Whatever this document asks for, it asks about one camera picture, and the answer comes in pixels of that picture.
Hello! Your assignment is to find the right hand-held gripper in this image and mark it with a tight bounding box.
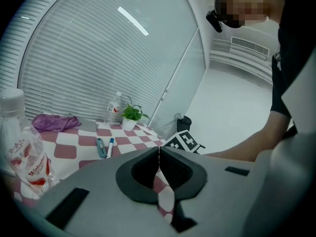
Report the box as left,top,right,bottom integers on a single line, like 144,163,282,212
163,129,200,155

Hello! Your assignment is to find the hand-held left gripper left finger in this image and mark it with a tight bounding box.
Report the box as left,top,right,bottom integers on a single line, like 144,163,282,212
27,146,178,237

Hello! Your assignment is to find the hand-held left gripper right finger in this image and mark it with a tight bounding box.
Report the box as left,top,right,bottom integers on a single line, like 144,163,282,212
159,146,313,237

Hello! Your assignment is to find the teal utility knife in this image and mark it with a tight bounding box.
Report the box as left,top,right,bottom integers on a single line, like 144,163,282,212
96,137,106,159

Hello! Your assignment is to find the blue white pen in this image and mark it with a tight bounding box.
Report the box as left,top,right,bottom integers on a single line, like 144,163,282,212
106,137,115,159

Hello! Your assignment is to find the person's right forearm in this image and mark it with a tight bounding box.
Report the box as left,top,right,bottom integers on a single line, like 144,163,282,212
204,107,296,163

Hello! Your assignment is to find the black office chair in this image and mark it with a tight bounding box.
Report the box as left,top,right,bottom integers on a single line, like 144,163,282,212
176,115,206,155

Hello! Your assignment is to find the checkered table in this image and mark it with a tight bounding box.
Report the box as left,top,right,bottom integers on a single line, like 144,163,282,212
4,121,178,228

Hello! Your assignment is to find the green potted plant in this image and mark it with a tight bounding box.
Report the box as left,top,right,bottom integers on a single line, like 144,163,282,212
120,95,150,132

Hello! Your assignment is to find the grey flat pad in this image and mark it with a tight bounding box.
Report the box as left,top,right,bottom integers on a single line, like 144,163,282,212
69,114,98,132

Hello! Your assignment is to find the purple cloth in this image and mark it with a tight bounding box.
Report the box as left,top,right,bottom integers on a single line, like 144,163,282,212
31,114,82,133

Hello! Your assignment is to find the clear plastic water bottle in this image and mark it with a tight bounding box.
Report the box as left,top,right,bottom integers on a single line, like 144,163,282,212
0,87,60,197
106,91,123,125

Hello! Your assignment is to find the white air vent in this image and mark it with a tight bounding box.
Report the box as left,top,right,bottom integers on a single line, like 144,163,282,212
231,36,270,58

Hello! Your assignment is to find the person's body in black clothing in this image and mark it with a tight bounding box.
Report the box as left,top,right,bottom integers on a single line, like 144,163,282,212
214,0,316,118

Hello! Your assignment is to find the black head-mounted camera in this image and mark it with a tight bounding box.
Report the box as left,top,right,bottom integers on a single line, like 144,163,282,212
206,8,224,34

